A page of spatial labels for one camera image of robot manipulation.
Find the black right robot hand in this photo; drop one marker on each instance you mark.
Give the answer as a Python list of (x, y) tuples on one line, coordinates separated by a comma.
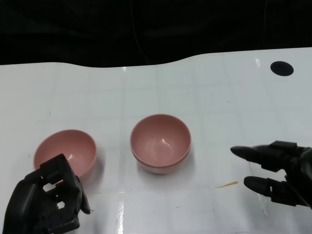
[(299, 175)]

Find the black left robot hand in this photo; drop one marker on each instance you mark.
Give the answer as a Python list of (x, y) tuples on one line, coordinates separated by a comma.
[(26, 209)]

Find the pink plastic bowl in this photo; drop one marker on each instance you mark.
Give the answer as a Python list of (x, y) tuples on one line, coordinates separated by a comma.
[(158, 170), (158, 143), (70, 145)]

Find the small orange sliver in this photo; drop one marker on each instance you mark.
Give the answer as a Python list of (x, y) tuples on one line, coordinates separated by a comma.
[(229, 184)]

